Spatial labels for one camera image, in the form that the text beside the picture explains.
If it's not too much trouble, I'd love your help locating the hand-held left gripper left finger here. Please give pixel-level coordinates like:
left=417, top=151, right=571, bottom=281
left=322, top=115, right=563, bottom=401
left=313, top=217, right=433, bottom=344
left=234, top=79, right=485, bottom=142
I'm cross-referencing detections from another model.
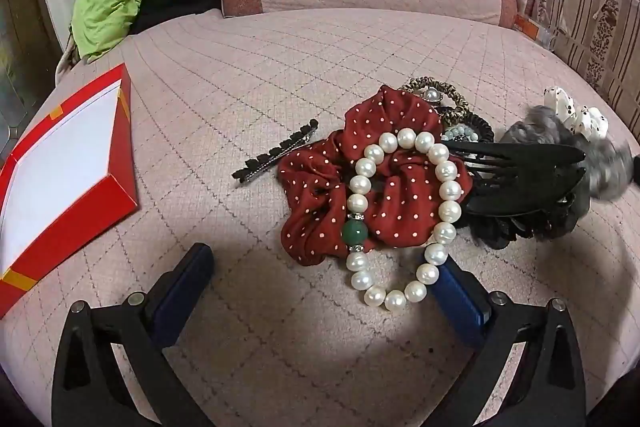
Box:
left=51, top=243, right=216, bottom=427

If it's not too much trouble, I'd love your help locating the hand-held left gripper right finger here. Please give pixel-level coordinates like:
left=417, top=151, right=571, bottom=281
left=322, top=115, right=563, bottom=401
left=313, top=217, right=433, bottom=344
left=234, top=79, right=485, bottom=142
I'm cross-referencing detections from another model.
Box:
left=432, top=254, right=587, bottom=427

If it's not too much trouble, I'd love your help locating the pearl bracelet with green bead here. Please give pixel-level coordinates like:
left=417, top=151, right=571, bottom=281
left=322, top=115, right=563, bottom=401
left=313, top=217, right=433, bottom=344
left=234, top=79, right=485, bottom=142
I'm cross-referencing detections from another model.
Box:
left=346, top=128, right=463, bottom=312

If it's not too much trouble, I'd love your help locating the red polka dot scrunchie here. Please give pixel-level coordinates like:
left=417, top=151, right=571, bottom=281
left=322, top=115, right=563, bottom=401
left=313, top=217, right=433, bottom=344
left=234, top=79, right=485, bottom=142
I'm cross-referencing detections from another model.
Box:
left=276, top=84, right=473, bottom=267

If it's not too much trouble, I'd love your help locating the black claw hair clip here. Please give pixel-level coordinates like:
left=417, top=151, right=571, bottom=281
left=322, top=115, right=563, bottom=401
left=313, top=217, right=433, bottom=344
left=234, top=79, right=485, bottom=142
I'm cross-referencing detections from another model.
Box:
left=447, top=141, right=587, bottom=218

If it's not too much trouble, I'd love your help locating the black beaded barrette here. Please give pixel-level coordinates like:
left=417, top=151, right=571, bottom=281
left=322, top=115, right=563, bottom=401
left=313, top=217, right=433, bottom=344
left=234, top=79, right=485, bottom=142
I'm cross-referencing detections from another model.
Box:
left=231, top=119, right=320, bottom=182

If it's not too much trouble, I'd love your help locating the red cardboard box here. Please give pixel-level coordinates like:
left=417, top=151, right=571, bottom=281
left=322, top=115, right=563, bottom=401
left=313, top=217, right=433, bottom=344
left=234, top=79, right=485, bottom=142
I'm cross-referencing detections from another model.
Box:
left=0, top=63, right=139, bottom=320

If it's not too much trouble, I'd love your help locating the grey sheer scrunchie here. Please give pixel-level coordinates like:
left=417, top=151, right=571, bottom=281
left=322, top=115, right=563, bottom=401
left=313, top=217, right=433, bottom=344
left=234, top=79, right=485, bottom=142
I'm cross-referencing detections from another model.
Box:
left=500, top=104, right=635, bottom=200

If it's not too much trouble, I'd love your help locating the white spotted scrunchie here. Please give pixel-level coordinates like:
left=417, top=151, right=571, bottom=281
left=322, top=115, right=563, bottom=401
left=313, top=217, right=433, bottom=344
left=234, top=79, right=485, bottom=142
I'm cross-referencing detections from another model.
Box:
left=543, top=86, right=610, bottom=140

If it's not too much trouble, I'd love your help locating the black lace scrunchie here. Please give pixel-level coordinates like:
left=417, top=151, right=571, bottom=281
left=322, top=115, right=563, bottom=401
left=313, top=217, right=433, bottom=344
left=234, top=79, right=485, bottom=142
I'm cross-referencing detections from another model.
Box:
left=470, top=194, right=593, bottom=250

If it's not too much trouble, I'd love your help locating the beige cloth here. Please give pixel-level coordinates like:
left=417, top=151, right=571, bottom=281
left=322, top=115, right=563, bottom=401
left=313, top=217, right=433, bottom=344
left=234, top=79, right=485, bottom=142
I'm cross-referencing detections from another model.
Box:
left=54, top=32, right=83, bottom=75

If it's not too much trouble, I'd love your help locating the orange packet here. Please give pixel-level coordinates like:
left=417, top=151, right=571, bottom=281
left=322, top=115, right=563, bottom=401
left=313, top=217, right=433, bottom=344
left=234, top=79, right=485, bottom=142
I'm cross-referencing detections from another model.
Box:
left=515, top=14, right=558, bottom=52

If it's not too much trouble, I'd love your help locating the striped beige fabric cover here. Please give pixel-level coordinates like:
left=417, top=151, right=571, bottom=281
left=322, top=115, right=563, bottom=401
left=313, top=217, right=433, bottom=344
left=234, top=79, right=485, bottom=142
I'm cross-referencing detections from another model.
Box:
left=542, top=0, right=640, bottom=142

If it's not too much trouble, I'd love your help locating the small pale bead bracelet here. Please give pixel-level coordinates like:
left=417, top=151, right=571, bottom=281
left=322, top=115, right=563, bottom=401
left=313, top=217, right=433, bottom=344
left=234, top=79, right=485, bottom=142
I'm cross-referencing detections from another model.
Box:
left=441, top=124, right=481, bottom=142

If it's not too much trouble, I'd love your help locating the black hair tie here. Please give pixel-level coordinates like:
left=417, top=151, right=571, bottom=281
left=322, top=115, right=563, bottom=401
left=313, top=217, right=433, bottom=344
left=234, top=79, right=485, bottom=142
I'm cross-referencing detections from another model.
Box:
left=450, top=109, right=496, bottom=145

